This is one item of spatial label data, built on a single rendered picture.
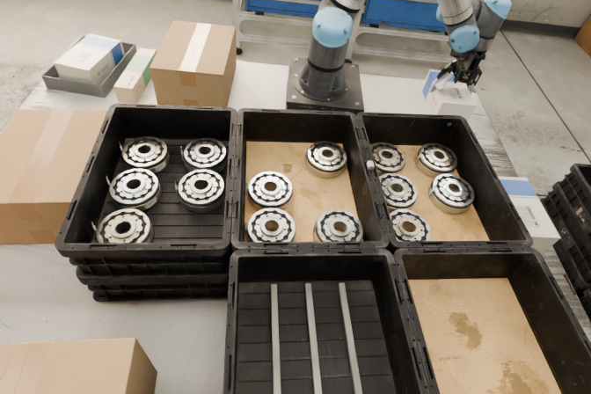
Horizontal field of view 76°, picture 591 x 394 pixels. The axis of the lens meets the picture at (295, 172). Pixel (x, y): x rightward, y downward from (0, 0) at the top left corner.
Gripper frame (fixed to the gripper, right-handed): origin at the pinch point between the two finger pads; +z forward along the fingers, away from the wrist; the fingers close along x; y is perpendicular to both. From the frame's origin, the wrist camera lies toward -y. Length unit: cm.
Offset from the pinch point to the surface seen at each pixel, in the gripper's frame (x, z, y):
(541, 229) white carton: 8, -3, 60
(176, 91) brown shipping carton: -94, -2, 17
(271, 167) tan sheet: -62, -7, 50
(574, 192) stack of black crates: 53, 22, 23
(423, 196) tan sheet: -24, -7, 55
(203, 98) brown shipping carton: -85, 0, 17
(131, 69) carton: -112, 1, 5
